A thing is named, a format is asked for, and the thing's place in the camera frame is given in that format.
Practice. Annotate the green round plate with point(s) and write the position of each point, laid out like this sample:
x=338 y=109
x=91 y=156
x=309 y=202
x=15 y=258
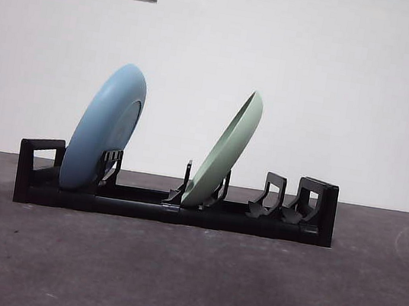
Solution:
x=227 y=152

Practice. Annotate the blue round plate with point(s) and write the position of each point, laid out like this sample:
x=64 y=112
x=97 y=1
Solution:
x=97 y=125

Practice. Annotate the black plate rack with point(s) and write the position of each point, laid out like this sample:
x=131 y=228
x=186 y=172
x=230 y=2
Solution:
x=134 y=208

